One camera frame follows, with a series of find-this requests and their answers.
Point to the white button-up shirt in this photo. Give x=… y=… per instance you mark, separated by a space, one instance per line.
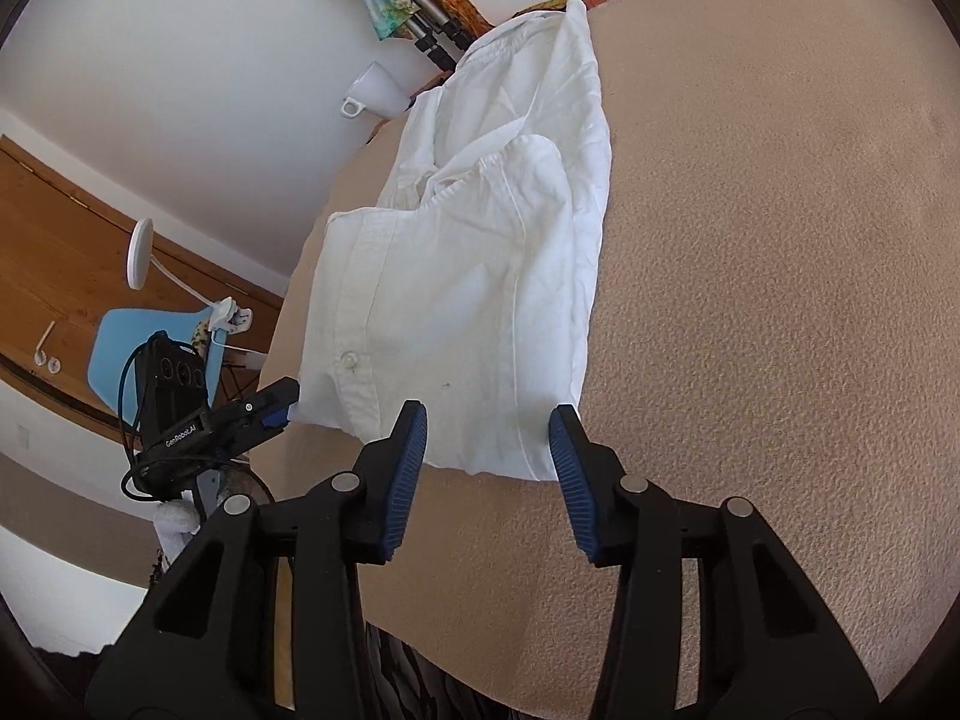
x=450 y=300

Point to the grey folded tripod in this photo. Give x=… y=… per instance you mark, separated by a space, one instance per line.
x=433 y=13

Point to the wooden door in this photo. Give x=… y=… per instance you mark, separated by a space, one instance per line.
x=60 y=255

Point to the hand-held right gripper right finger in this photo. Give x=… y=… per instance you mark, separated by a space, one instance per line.
x=570 y=465

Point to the white mug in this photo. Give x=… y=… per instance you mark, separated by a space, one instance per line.
x=379 y=86

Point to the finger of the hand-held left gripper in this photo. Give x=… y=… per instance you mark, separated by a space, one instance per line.
x=266 y=409

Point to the white power strip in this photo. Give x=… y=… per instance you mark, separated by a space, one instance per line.
x=232 y=315

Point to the light blue chair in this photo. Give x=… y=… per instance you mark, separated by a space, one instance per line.
x=112 y=345

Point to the white desk lamp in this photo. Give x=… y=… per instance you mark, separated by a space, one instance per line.
x=140 y=251

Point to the person's striped garment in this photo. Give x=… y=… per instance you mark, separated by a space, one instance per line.
x=435 y=682

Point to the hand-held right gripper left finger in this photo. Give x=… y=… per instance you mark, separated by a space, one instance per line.
x=405 y=465

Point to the beige blanket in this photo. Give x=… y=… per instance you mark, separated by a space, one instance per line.
x=750 y=240

